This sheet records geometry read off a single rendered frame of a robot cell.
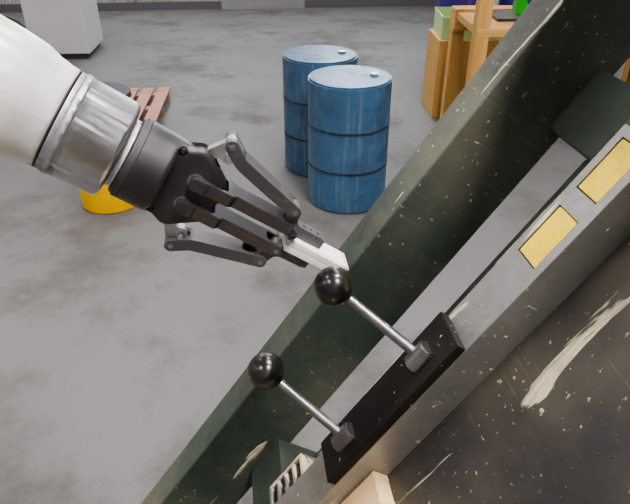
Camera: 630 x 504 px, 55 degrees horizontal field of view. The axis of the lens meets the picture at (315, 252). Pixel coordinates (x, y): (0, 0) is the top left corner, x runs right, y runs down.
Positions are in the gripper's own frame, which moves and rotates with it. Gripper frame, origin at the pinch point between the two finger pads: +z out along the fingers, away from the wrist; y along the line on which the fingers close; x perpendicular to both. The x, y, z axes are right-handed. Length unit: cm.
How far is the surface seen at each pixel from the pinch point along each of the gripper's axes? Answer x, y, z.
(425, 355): 11.2, -0.9, 9.8
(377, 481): 14.0, 12.4, 13.7
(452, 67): -429, -11, 196
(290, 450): -9.6, 34.9, 20.9
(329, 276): 5.8, -1.1, 0.0
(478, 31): -364, -41, 165
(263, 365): 6.0, 10.8, 0.2
